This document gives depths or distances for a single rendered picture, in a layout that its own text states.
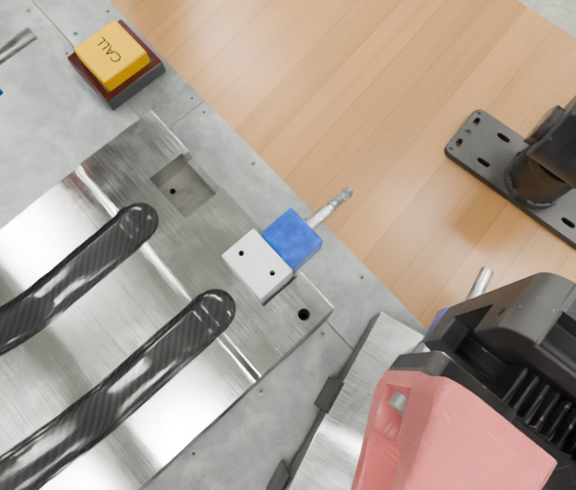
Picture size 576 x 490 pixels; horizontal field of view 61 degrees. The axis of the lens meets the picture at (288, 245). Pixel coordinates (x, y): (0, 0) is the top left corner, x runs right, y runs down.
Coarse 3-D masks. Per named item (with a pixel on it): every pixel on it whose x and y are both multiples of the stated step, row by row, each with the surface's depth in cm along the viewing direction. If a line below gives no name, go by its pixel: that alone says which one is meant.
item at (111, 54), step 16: (96, 32) 56; (112, 32) 56; (80, 48) 55; (96, 48) 55; (112, 48) 55; (128, 48) 55; (96, 64) 55; (112, 64) 55; (128, 64) 55; (144, 64) 57; (112, 80) 55
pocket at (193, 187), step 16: (176, 160) 47; (192, 160) 48; (160, 176) 47; (176, 176) 48; (192, 176) 48; (208, 176) 47; (176, 192) 48; (192, 192) 48; (208, 192) 48; (176, 208) 48; (192, 208) 48
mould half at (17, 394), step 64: (128, 128) 47; (64, 192) 46; (128, 192) 45; (0, 256) 44; (64, 256) 44; (192, 256) 44; (64, 320) 43; (128, 320) 43; (256, 320) 42; (320, 320) 42; (0, 384) 40; (64, 384) 41; (192, 384) 41; (256, 384) 48; (0, 448) 37; (128, 448) 40
